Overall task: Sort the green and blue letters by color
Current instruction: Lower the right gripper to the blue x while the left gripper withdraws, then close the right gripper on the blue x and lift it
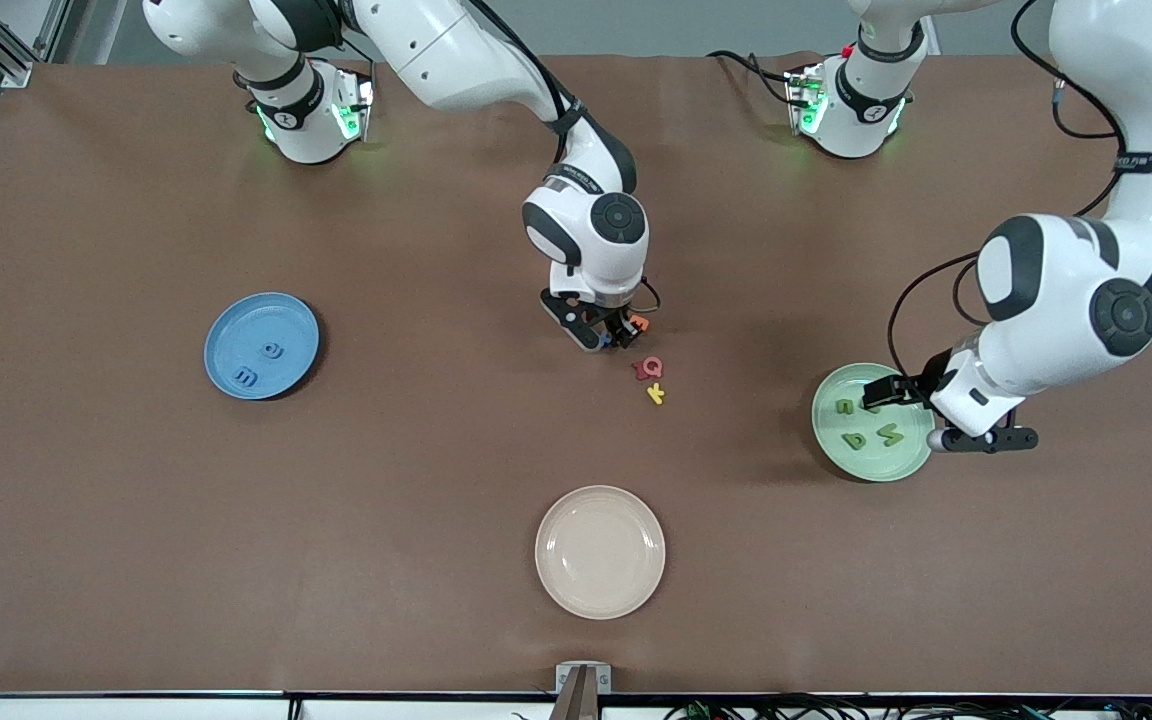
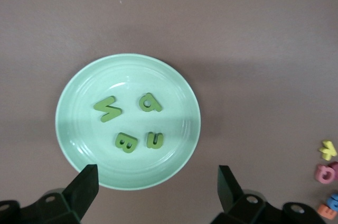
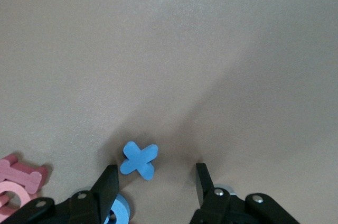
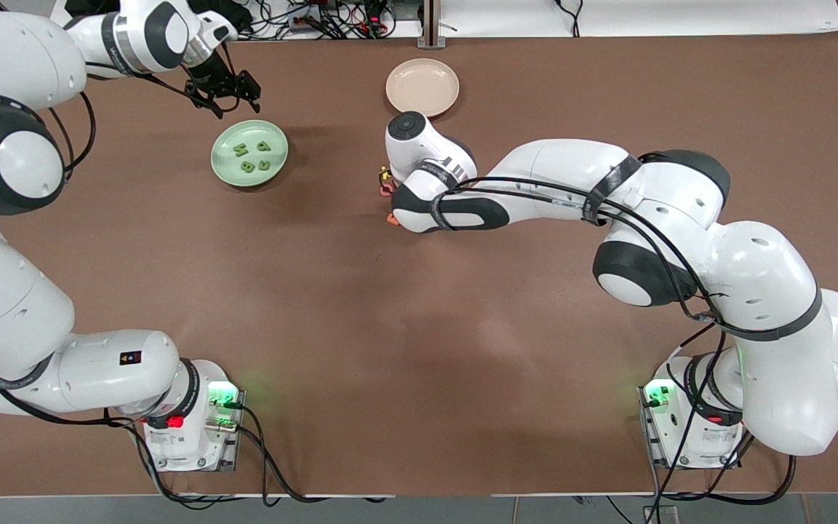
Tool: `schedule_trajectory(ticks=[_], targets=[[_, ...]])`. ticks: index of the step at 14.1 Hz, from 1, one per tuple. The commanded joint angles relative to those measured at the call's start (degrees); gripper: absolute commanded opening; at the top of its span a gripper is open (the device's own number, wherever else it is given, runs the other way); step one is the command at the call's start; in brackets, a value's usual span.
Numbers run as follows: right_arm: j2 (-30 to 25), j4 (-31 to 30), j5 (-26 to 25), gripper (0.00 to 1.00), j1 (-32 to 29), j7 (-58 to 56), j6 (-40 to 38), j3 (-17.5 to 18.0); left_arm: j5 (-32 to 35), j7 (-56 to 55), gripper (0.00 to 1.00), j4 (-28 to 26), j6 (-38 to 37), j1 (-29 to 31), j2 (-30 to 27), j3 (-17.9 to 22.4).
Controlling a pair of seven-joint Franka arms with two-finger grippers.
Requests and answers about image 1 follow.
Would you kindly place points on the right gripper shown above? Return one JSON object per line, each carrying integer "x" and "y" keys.
{"x": 620, "y": 325}

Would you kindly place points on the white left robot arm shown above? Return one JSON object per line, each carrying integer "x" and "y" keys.
{"x": 1056, "y": 310}

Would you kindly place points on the white table edge rail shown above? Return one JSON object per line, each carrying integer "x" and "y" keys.
{"x": 86, "y": 710}

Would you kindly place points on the blue foam letter m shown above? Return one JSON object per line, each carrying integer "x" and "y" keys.
{"x": 247, "y": 372}

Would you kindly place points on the blue foam letter a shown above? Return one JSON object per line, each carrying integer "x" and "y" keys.
{"x": 281, "y": 352}

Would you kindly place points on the beige plate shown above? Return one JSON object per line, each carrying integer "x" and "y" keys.
{"x": 600, "y": 552}

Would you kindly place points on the blue plate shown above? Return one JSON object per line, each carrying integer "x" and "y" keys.
{"x": 266, "y": 320}

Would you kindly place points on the green plate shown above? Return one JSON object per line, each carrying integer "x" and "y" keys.
{"x": 836, "y": 450}

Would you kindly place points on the pink foam letter Q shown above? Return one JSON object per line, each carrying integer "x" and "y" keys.
{"x": 658, "y": 372}

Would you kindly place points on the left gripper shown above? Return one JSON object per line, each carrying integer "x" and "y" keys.
{"x": 911, "y": 387}

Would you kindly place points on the metal bracket with bar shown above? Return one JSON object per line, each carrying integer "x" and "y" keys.
{"x": 581, "y": 690}

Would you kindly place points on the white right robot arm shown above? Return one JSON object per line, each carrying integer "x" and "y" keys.
{"x": 456, "y": 50}

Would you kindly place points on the green foam letter p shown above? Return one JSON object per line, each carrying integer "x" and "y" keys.
{"x": 850, "y": 441}

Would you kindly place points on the yellow foam letter k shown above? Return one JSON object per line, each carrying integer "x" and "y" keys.
{"x": 655, "y": 395}

